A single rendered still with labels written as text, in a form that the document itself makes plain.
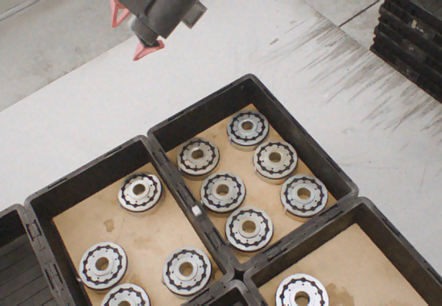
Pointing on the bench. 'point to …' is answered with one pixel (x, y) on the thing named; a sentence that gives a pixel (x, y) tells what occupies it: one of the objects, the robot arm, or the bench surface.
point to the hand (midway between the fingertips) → (125, 41)
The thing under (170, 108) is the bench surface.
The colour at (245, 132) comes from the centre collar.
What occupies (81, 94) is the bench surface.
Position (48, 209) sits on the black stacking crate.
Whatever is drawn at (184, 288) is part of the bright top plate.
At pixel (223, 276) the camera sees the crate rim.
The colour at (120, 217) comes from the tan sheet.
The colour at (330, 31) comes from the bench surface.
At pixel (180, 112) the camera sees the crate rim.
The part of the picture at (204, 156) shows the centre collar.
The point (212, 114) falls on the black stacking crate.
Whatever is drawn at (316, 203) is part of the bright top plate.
